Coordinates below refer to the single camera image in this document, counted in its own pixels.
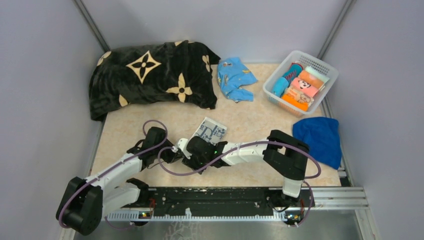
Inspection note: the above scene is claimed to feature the white blue printed towel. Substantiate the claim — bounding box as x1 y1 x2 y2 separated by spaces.
192 117 228 145

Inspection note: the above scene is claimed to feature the bright blue terry towel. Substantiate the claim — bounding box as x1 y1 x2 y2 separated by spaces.
271 77 290 98

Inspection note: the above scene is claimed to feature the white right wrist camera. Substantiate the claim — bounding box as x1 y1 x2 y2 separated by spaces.
176 138 192 159

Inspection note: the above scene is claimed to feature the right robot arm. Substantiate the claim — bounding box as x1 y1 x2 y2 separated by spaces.
176 129 310 206

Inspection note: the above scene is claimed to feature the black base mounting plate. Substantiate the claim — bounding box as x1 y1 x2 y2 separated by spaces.
117 186 316 218

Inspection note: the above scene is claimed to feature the dark blue towel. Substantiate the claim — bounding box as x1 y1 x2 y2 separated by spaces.
292 116 342 170

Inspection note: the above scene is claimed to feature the aluminium frame rail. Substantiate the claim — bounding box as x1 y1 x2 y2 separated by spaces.
106 187 369 222

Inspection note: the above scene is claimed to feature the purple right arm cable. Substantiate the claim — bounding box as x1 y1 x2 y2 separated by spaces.
156 140 322 228

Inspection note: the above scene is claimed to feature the mint green rolled towel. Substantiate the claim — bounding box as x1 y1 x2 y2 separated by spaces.
305 66 330 84

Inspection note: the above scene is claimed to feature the striped rolled towel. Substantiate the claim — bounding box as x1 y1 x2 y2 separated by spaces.
282 62 304 85

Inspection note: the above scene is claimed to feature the orange bear rolled towel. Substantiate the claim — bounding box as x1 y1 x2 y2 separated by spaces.
281 86 314 111

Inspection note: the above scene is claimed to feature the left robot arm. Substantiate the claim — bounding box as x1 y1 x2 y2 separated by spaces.
55 126 173 236

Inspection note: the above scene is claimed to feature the pink panda rolled towel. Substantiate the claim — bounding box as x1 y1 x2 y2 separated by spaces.
290 77 319 98

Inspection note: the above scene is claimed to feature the light blue patterned cloth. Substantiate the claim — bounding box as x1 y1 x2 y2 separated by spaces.
217 57 258 103

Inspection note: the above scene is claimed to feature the white plastic basket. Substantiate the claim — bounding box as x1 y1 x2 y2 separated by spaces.
262 50 339 117

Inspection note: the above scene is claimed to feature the black blanket with beige flowers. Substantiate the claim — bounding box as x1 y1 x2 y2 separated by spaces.
88 40 221 121

